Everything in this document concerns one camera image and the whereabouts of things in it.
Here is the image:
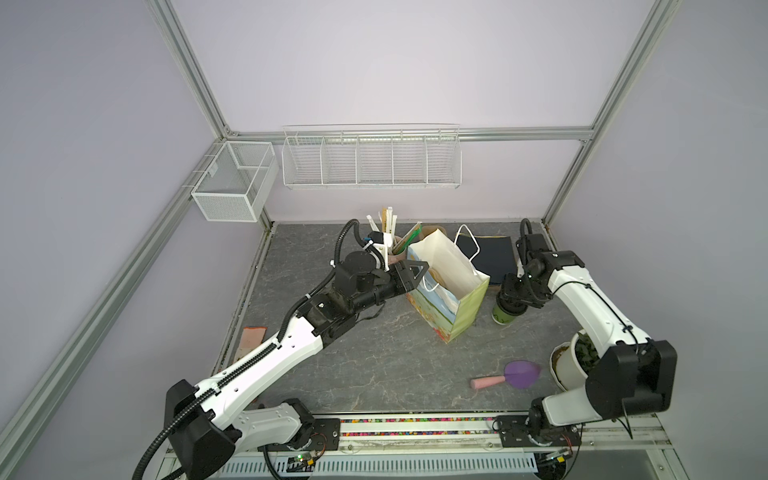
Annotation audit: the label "pink straw holder cup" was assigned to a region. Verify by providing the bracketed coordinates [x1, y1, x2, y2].
[387, 236, 407, 265]

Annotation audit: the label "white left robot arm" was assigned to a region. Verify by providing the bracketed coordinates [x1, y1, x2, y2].
[132, 252, 429, 479]

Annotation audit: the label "landscape printed paper bag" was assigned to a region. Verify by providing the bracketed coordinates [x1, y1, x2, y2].
[406, 224, 490, 343]

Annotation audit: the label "brown pulp cup carrier stack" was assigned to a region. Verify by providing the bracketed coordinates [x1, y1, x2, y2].
[419, 225, 448, 240]

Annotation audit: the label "white mesh wall basket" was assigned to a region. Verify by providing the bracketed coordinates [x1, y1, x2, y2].
[192, 141, 279, 223]

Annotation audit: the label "green paper coffee cup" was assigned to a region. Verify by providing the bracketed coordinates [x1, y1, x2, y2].
[492, 298, 527, 326]

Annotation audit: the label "purple scoop with pink handle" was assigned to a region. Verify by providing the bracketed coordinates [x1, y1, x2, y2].
[470, 360, 541, 390]

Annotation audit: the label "orange red scissors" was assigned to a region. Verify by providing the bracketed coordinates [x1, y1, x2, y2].
[233, 327, 267, 363]

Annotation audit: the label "potted green plant white pot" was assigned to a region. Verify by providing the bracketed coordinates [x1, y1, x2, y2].
[549, 330, 600, 391]

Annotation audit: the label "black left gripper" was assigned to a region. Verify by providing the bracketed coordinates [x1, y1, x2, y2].
[352, 259, 429, 314]

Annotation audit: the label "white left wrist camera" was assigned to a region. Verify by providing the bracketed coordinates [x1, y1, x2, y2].
[363, 231, 393, 271]

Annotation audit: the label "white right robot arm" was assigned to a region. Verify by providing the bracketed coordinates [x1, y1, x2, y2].
[493, 229, 678, 440]

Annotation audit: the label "white wire wall shelf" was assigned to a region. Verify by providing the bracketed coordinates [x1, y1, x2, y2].
[282, 123, 463, 189]

